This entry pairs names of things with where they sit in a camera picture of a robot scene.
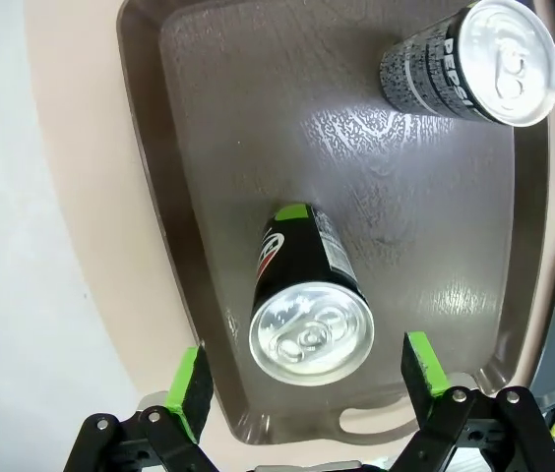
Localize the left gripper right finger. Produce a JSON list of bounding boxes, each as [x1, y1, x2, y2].
[[395, 331, 555, 472]]

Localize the brown plastic tray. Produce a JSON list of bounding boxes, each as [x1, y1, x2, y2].
[[115, 0, 554, 446]]

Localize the black pepsi can green label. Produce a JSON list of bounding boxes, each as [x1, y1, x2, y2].
[[248, 201, 376, 384]]

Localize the grey patterned pepsi can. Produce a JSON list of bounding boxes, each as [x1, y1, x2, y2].
[[379, 0, 555, 128]]

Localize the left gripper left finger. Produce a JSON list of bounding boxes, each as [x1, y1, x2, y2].
[[63, 343, 220, 472]]

